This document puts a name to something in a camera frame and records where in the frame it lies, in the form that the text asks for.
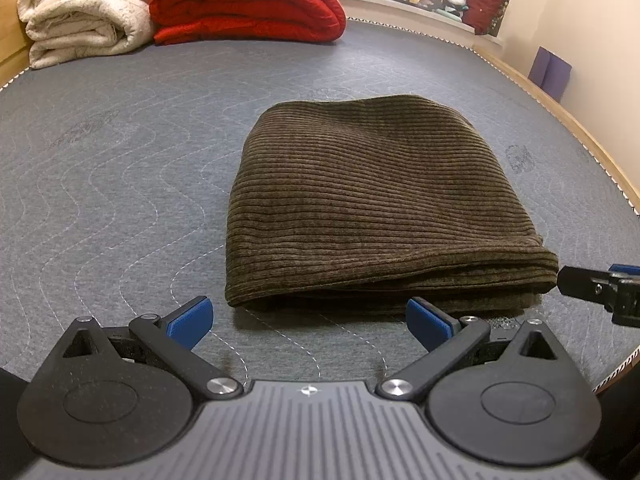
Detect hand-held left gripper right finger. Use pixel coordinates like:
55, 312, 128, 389
376, 297, 559, 403

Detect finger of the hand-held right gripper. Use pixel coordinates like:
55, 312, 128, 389
557, 262, 640, 329

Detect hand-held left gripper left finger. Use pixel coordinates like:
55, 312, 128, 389
57, 296, 245, 402

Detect brown corduroy pants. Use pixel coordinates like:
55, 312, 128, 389
224, 94, 560, 318

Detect grey quilted mattress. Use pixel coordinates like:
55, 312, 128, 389
0, 15, 640, 396

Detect purple folder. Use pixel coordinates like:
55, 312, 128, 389
527, 46, 572, 103

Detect dark red cushion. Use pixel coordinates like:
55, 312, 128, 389
462, 0, 513, 37

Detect white windowsill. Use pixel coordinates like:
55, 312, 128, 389
332, 0, 506, 56

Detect red folded blanket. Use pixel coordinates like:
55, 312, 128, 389
149, 0, 347, 46

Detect cream folded blanket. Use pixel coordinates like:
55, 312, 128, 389
17, 0, 173, 70

